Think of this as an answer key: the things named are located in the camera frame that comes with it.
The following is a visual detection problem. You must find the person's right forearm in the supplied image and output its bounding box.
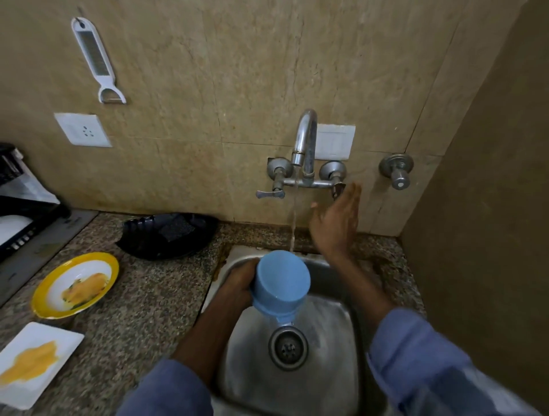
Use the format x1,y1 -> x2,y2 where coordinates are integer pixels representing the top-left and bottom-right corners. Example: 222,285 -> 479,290
328,251 -> 397,331

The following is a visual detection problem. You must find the black dish drying rack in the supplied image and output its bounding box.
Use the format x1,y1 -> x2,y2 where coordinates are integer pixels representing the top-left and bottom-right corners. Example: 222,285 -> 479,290
0,143 -> 72,262

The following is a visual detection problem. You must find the white wall power socket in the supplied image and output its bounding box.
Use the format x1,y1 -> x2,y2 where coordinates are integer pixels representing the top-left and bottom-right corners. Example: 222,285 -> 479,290
54,113 -> 113,148

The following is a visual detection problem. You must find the stainless steel sink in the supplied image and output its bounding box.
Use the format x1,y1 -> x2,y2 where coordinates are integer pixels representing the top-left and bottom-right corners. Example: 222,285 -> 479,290
202,245 -> 389,416

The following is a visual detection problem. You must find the yellow rimmed round plate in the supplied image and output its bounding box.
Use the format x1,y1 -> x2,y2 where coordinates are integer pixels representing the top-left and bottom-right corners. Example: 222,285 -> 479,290
31,252 -> 120,320

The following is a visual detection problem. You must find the black plastic tray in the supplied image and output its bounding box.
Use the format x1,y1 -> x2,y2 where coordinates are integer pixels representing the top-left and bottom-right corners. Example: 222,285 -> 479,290
115,213 -> 220,261

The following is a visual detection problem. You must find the chrome wall faucet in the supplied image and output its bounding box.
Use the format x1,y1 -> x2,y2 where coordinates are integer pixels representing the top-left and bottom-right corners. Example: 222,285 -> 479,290
256,109 -> 347,202

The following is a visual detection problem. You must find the person's left forearm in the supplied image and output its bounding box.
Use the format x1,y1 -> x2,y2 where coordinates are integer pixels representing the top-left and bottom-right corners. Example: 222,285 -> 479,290
171,296 -> 251,386

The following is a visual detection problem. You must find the white wall switch plate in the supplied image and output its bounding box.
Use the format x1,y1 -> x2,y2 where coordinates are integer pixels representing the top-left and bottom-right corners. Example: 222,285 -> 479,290
314,124 -> 356,161

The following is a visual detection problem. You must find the dark scrubbing sponge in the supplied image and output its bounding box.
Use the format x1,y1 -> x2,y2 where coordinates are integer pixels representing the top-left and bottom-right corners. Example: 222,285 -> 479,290
158,214 -> 196,243

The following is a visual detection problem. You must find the white hanging peeler grater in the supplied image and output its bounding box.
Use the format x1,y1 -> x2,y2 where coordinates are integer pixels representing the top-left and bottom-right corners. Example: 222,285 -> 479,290
71,17 -> 128,105

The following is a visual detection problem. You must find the person's left hand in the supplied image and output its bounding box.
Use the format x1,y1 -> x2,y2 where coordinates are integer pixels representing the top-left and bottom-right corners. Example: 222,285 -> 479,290
224,258 -> 260,310

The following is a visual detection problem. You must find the chrome wall stop valve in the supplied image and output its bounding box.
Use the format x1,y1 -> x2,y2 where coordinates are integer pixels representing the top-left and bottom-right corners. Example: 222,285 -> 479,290
379,153 -> 415,191

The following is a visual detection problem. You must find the blue plastic cup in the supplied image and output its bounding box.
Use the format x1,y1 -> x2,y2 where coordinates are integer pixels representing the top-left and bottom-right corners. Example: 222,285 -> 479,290
250,250 -> 311,325

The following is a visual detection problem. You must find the round sink drain strainer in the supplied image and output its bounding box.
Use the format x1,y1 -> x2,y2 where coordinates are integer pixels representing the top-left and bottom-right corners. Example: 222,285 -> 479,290
268,326 -> 309,372

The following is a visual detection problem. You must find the person's right hand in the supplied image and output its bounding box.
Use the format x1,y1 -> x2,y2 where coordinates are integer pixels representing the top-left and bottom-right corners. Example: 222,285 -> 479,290
309,182 -> 363,257

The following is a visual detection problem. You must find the white square plate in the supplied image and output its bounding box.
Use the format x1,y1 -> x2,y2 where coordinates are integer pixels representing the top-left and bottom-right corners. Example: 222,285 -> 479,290
0,322 -> 85,411

